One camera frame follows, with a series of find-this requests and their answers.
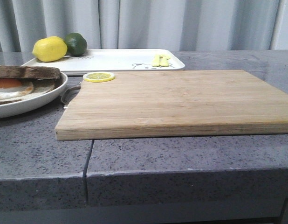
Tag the wooden cutting board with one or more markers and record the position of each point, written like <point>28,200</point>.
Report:
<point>174,103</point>

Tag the green lime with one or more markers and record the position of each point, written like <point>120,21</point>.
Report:
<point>76,44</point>

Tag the yellow-green plastic fork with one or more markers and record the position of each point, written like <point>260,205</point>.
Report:
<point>156,61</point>

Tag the yellow lemon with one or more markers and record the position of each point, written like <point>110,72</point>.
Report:
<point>50,49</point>

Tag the white round plate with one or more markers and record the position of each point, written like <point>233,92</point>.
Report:
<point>16,108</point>

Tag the white rectangular tray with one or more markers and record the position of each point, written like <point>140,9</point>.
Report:
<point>110,60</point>

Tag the grey curtain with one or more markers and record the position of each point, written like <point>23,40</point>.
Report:
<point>176,25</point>

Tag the metal cutting board handle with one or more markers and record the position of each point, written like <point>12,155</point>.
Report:
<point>67,92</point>

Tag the fried egg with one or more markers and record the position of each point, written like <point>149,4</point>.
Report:
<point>10,88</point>

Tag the lemon slice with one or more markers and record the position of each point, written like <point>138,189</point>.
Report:
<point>99,76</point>

